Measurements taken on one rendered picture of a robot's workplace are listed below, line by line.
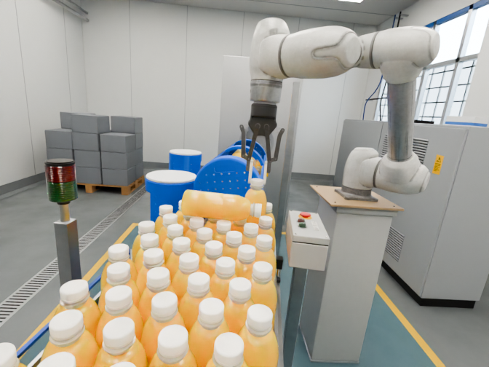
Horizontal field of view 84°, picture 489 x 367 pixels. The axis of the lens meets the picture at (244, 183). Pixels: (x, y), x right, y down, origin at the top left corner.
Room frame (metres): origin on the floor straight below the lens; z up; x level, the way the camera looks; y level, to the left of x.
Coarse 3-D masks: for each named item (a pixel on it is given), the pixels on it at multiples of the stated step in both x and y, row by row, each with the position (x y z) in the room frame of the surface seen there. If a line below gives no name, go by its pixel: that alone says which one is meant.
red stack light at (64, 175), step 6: (48, 168) 0.62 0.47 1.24; (54, 168) 0.62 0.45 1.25; (60, 168) 0.62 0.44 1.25; (66, 168) 0.63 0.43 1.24; (72, 168) 0.65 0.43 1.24; (48, 174) 0.62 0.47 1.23; (54, 174) 0.62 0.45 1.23; (60, 174) 0.62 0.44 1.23; (66, 174) 0.63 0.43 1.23; (72, 174) 0.65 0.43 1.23; (48, 180) 0.62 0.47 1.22; (54, 180) 0.62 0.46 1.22; (60, 180) 0.62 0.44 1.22; (66, 180) 0.63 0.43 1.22; (72, 180) 0.64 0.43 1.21
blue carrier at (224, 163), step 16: (240, 144) 1.91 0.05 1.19; (256, 144) 1.91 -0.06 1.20; (224, 160) 1.05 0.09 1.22; (240, 160) 1.05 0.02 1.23; (208, 176) 1.06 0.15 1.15; (224, 176) 1.05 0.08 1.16; (240, 176) 1.05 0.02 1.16; (256, 176) 1.04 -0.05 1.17; (224, 192) 1.05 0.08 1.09; (240, 192) 1.05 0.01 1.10
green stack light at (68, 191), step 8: (48, 184) 0.62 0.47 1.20; (56, 184) 0.62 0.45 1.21; (64, 184) 0.63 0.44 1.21; (72, 184) 0.64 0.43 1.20; (48, 192) 0.62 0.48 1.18; (56, 192) 0.62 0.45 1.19; (64, 192) 0.63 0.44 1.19; (72, 192) 0.64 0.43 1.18; (56, 200) 0.62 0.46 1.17; (64, 200) 0.63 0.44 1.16; (72, 200) 0.64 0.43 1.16
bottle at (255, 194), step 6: (252, 186) 0.80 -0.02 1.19; (252, 192) 0.79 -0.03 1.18; (258, 192) 0.79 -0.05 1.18; (264, 192) 0.80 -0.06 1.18; (246, 198) 0.79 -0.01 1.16; (252, 198) 0.78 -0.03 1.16; (258, 198) 0.78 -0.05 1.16; (264, 198) 0.79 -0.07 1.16; (264, 204) 0.79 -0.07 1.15; (264, 210) 0.79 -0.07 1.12; (252, 222) 0.77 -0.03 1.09; (258, 222) 0.78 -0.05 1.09
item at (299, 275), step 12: (300, 276) 0.76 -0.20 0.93; (300, 288) 0.76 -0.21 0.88; (288, 300) 0.79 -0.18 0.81; (300, 300) 0.76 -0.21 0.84; (288, 312) 0.76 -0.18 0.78; (300, 312) 0.76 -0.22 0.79; (288, 324) 0.76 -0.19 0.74; (288, 336) 0.76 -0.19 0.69; (288, 348) 0.76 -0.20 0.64; (288, 360) 0.76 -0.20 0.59
